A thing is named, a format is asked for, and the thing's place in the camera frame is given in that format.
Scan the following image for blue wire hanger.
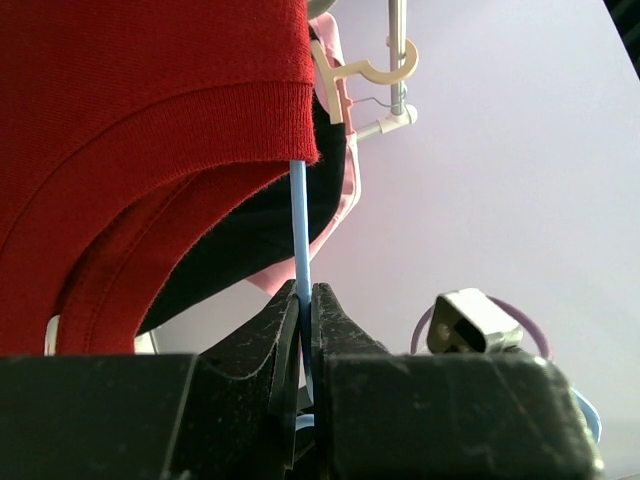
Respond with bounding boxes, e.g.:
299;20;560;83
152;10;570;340
290;161;602;455

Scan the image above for red t shirt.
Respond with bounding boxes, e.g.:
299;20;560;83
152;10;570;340
1;1;318;356

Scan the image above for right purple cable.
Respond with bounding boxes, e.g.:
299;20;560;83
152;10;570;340
408;294;556;359

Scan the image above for wooden hanger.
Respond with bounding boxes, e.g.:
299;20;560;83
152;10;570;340
311;39;419;124

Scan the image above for white clothes rack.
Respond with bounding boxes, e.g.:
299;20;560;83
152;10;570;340
357;1;418;140

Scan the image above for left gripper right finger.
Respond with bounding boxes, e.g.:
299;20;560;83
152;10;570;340
311;283;605;479

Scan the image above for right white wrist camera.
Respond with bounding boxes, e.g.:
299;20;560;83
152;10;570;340
426;288;524;354

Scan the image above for black t shirt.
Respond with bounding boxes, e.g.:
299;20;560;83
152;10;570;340
137;24;359;335

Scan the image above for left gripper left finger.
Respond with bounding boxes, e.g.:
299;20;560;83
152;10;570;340
1;282;299;479

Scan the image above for pink shirt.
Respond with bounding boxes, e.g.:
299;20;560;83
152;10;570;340
247;13;361;295

